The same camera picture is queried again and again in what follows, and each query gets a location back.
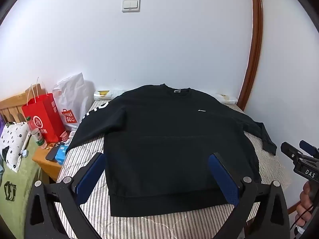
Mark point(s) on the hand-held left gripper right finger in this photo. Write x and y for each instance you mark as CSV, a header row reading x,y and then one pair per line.
x,y
224,179

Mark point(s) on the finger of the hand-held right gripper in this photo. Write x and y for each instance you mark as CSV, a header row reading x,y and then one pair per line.
x,y
290,150
309,148

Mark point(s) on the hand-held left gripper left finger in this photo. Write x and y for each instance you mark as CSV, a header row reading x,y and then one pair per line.
x,y
91,176

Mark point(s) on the black sweatshirt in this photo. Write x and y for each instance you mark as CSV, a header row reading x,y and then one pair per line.
x,y
174,134

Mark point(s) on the person's right hand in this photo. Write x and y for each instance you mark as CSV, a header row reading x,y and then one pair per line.
x,y
304,205

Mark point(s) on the blue box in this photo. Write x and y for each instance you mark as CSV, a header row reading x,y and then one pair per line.
x,y
61,154

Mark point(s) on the wooden nightstand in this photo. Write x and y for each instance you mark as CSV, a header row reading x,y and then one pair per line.
x,y
47,167

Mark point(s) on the black phone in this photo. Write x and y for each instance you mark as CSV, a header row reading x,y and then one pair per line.
x,y
52,152

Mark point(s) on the small red box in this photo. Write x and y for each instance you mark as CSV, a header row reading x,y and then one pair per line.
x,y
64,135

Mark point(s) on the clear plastic bottle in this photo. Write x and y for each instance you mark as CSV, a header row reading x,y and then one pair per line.
x,y
37,135

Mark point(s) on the green blanket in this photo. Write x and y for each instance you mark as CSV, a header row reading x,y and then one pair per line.
x,y
20,186

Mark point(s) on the striped bed quilt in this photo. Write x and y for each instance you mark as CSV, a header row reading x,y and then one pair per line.
x,y
149,226

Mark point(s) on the red paper bag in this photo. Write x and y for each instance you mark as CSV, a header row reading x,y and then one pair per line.
x,y
42,114

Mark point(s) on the white plastic bag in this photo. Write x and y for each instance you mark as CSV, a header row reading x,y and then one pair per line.
x,y
72,97

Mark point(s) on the white flower-print pillow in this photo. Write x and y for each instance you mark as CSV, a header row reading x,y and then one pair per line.
x,y
13,142

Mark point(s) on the purple cloth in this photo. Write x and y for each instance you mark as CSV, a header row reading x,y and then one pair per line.
x,y
2,127

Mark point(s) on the wooden headboard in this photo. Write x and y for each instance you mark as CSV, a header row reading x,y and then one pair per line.
x,y
10,104

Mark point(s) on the wooden door frame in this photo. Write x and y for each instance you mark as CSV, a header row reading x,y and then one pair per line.
x,y
256,42

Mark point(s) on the white wall switch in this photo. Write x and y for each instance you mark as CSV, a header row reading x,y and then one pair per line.
x,y
131,5

